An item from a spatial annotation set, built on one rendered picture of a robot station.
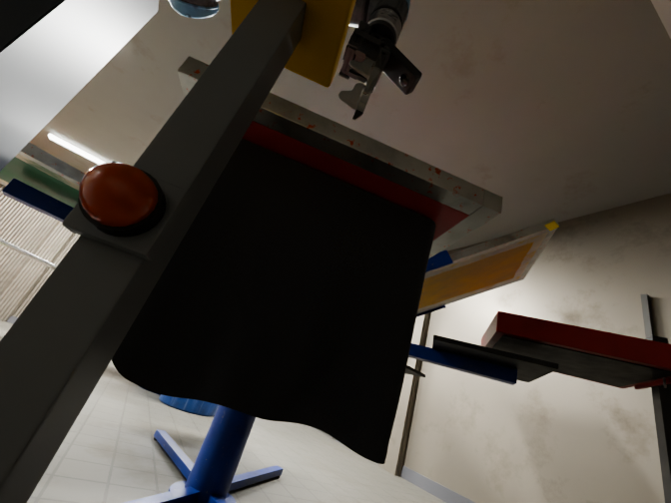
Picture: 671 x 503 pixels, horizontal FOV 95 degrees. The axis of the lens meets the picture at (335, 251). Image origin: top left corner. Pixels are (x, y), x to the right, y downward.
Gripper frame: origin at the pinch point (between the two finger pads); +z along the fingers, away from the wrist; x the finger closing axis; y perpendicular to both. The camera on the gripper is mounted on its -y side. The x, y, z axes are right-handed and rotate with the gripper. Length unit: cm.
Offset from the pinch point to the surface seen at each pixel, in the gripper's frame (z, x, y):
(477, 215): 12.7, -0.4, -26.7
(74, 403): 54, 19, 10
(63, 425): 55, 19, 10
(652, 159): -205, -99, -245
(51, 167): 13, -61, 84
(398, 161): 11.4, 2.2, -9.0
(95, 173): 43, 25, 12
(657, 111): -205, -68, -204
